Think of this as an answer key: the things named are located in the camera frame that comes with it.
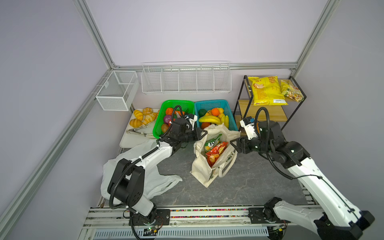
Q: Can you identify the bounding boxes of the yellow banana bunch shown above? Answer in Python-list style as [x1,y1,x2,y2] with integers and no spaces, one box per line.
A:
[199,115,222,125]

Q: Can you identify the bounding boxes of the large yellow chips bag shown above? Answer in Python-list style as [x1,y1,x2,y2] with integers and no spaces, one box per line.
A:
[248,76,288,106]

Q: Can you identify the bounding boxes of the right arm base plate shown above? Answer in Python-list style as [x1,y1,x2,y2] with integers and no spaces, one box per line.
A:
[248,207,290,224]

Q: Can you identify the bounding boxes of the green plastic basket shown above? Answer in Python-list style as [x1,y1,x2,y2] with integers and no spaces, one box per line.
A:
[153,100,195,139]

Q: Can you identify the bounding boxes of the green Fox's candy bag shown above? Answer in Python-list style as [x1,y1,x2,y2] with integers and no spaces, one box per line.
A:
[204,134,222,153]

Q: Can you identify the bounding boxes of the long white wire basket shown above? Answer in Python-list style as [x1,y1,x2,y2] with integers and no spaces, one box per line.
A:
[141,61,232,94]

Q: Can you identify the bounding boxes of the croissant bread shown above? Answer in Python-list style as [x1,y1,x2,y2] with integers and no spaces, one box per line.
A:
[130,119,143,128]

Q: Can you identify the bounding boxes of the small white mesh basket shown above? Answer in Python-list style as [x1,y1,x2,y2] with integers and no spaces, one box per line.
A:
[96,71,140,112]

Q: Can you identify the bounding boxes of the black wooden shelf rack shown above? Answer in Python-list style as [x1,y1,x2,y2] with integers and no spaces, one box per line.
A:
[233,75,307,131]

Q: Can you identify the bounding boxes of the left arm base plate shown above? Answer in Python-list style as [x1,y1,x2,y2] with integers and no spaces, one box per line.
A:
[130,209,171,226]

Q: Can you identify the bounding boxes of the canvas tote bag floral print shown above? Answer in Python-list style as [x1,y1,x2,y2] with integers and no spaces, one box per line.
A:
[191,124,241,188]

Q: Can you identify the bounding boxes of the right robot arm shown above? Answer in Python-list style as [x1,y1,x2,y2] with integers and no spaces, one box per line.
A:
[230,107,375,240]

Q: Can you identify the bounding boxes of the metal tongs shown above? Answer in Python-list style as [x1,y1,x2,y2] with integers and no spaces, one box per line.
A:
[126,123,155,137]

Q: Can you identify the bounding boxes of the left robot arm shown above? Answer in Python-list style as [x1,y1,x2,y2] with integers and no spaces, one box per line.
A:
[107,105,208,219]

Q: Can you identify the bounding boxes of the small yellow snack bag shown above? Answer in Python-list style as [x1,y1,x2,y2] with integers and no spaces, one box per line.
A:
[281,80,305,103]

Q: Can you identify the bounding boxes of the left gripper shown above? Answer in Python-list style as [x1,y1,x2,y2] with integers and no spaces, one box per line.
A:
[179,127,208,143]

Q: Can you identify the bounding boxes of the teal plastic basket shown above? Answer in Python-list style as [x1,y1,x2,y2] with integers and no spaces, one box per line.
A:
[195,100,238,131]

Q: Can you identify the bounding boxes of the white bread tray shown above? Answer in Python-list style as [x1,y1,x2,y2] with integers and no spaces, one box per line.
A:
[120,108,159,149]

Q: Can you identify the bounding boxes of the orange fruit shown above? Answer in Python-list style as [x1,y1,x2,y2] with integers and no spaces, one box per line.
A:
[201,123,211,129]

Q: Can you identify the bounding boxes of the brown potato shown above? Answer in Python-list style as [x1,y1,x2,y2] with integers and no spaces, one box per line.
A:
[161,124,170,134]

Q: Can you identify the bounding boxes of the purple onion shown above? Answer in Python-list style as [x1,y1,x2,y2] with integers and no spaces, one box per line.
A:
[163,115,173,125]

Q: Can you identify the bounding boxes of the red Lays chips bag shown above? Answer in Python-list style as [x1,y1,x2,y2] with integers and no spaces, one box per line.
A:
[206,142,228,167]

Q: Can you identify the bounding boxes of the white plastic grocery bag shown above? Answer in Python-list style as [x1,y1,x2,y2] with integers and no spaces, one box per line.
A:
[101,140,182,200]

